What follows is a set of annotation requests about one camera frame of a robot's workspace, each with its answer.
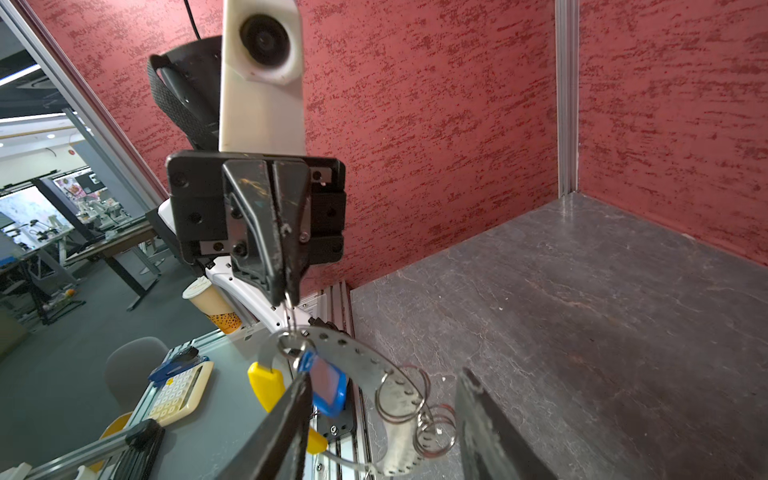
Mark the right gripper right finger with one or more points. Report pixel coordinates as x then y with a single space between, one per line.
490 446

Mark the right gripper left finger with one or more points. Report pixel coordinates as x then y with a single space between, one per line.
278 448

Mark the paper coffee cup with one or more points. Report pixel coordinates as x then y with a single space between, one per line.
207 298

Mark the yellow capped key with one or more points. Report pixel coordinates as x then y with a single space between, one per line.
268 386

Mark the metal keyring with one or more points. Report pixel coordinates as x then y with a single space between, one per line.
397 432

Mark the left aluminium corner post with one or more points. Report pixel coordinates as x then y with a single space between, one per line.
89 116

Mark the cream calculator keyboard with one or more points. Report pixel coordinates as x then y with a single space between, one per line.
180 395

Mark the aluminium corner post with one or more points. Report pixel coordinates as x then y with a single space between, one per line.
567 90
89 116

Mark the grey office chair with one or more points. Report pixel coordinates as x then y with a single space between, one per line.
128 368

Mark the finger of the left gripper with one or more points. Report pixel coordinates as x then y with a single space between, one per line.
252 229
292 186

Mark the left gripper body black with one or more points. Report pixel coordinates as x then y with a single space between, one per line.
198 205

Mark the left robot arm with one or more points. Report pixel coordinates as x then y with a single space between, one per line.
185 84

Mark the blue stapler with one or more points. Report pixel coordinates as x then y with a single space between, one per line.
182 361

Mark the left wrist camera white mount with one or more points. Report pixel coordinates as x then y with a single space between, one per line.
261 98

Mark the right aluminium corner post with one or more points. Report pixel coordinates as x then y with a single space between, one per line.
567 90

